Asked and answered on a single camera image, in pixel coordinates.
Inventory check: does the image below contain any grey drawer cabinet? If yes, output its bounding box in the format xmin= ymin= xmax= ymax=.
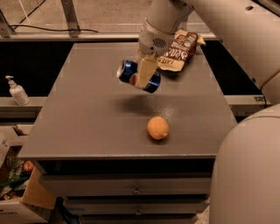
xmin=20 ymin=43 xmax=235 ymax=224

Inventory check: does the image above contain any white pump bottle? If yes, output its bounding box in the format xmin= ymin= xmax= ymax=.
xmin=5 ymin=75 xmax=30 ymax=106

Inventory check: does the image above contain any cardboard box with items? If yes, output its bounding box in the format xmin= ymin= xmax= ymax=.
xmin=0 ymin=124 xmax=55 ymax=224

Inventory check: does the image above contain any metal window frame rail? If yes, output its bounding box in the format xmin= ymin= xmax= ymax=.
xmin=0 ymin=0 xmax=217 ymax=42

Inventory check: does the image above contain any orange fruit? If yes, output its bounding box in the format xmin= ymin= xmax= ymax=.
xmin=147 ymin=116 xmax=169 ymax=140

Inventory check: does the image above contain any blue pepsi can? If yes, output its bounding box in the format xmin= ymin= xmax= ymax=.
xmin=116 ymin=60 xmax=161 ymax=94

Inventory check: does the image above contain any brown chip bag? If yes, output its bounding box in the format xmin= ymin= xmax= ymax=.
xmin=157 ymin=30 xmax=205 ymax=72

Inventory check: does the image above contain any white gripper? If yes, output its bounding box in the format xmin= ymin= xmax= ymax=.
xmin=135 ymin=19 xmax=174 ymax=89

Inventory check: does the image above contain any black cable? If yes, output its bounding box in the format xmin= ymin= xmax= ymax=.
xmin=8 ymin=24 xmax=100 ymax=34

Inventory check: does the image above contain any small red apple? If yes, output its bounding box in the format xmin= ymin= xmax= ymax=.
xmin=24 ymin=160 xmax=34 ymax=172

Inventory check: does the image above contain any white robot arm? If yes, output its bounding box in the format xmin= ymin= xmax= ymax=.
xmin=139 ymin=0 xmax=280 ymax=224

